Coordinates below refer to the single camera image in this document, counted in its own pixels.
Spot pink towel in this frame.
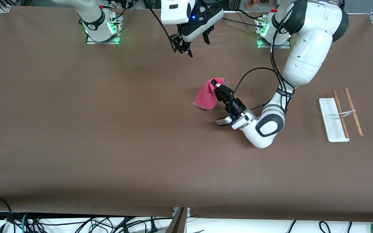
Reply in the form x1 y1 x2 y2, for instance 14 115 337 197
192 78 225 111

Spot white rack with wooden bars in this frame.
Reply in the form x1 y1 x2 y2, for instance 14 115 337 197
318 88 364 143

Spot orange background items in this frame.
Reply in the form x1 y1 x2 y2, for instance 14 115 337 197
246 0 271 8

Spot brown table cover sheet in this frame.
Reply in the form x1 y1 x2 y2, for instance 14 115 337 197
0 6 373 223

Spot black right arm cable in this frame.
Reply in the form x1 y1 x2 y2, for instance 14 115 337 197
143 0 178 53

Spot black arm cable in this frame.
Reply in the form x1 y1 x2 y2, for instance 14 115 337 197
143 0 178 53
233 0 295 112

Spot long black table cable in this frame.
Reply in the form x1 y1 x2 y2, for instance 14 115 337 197
222 17 265 29

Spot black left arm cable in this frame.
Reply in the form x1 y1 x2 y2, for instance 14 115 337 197
233 0 295 112

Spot short black table cable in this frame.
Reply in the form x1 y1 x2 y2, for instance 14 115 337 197
237 9 266 20

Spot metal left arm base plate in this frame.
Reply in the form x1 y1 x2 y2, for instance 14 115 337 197
256 16 292 49

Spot black base cable bundle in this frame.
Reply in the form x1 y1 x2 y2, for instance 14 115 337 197
104 0 135 23

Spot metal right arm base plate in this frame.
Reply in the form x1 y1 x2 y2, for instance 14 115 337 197
86 13 121 45

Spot white metal bracket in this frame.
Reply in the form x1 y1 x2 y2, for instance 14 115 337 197
173 207 191 218

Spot wooden post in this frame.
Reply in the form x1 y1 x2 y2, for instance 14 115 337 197
165 207 188 233

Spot black floor cable with plug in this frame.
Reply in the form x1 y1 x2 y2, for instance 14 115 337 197
119 216 174 233

